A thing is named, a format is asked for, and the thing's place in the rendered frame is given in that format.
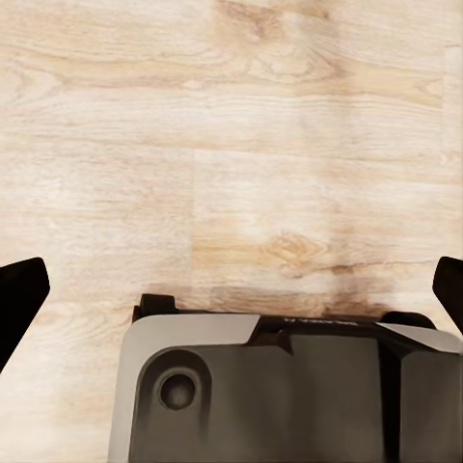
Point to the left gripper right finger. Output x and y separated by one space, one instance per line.
448 287

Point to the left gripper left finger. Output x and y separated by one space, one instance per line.
24 286

